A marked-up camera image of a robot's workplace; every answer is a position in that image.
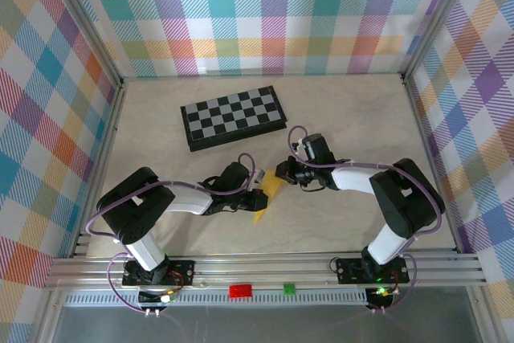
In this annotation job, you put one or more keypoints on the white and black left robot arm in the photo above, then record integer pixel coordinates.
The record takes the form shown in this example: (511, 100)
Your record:
(188, 203)

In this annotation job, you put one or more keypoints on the yellow paper sheet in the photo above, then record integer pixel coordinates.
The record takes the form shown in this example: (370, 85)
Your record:
(271, 188)

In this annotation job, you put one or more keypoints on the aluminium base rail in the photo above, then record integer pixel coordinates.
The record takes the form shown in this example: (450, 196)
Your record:
(261, 268)

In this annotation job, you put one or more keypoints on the small black control board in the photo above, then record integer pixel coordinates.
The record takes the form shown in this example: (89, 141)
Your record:
(379, 296)
(150, 296)

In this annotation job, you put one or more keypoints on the aluminium frame post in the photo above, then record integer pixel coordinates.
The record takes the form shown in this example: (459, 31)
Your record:
(438, 17)
(87, 23)

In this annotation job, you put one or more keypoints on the grey metal panel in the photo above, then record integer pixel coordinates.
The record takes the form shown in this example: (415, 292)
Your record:
(261, 327)

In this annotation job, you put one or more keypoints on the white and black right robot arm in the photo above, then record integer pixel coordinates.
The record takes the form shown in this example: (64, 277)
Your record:
(353, 178)

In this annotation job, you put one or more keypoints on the red plastic block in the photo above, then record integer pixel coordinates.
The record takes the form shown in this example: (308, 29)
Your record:
(240, 291)

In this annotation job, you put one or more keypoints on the black and grey chessboard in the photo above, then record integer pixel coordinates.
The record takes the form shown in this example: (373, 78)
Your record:
(233, 116)

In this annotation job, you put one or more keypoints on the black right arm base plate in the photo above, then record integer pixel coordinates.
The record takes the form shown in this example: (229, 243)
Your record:
(349, 270)

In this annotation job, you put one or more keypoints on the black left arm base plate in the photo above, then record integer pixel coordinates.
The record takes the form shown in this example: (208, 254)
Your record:
(184, 268)

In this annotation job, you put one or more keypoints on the aluminium side rail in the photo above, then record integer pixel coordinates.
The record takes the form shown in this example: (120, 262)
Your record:
(106, 138)
(425, 138)

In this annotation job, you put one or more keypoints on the green plastic block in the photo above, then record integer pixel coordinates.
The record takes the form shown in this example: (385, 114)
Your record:
(289, 289)

